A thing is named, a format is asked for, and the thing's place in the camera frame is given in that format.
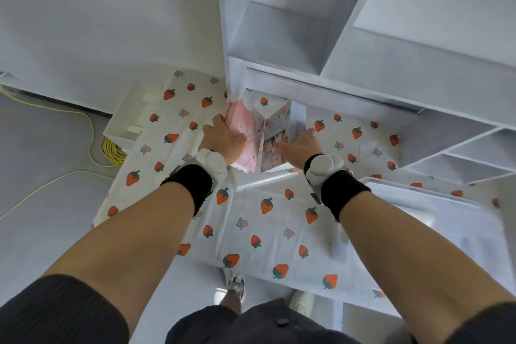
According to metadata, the person's right hand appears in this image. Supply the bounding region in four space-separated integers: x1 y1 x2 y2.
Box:
276 128 324 171

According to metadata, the person's left hand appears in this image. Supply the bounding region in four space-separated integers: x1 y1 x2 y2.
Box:
198 114 248 166

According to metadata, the photo cover book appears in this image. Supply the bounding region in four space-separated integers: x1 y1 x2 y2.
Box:
258 103 292 173

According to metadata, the thin white book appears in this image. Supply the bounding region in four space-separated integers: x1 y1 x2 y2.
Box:
288 101 307 145

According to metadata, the pink book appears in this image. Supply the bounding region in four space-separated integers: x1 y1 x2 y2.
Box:
221 99 263 173

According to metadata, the person's right forearm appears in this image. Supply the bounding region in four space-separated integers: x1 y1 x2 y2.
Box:
338 191 516 342

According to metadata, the person's left forearm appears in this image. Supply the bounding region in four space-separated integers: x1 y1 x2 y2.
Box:
42 182 196 336

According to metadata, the white left wrist tracker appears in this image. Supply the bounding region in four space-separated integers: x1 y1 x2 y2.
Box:
195 148 229 184

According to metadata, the white wrist tracker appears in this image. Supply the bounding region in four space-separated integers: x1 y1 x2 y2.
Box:
305 154 346 188
195 148 229 184

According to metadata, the white right wrist tracker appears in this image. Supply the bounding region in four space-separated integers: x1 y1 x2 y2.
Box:
305 154 346 188

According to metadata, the black left wristband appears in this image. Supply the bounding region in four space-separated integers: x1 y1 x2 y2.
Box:
160 162 214 216

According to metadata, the black wristband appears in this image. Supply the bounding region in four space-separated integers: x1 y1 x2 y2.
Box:
320 170 372 223
160 162 214 216

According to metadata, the black right wristband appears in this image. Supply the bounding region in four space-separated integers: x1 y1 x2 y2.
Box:
320 170 372 223

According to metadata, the white plastic tray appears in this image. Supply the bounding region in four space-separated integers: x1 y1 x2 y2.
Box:
103 80 164 144

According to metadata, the strawberry print tablecloth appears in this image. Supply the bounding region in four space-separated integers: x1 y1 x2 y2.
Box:
92 70 501 312

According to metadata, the white shelf unit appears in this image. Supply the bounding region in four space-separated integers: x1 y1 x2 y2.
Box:
215 0 516 185

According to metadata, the white left shoe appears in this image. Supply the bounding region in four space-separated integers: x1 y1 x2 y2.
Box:
223 269 246 302

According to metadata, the white shoe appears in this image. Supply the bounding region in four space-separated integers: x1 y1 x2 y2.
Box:
223 269 246 302
289 291 314 317

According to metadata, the white right shoe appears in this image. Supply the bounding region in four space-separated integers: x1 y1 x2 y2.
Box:
289 291 314 317

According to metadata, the person's left leg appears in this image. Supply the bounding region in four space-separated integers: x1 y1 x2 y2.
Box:
220 291 243 316

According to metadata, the clear plastic storage box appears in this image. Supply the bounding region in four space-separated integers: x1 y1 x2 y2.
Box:
358 176 516 297

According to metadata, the black shirt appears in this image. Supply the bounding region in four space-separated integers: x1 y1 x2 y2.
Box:
0 274 516 344

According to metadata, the yellow cable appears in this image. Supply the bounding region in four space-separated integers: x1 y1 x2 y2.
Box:
0 86 128 221

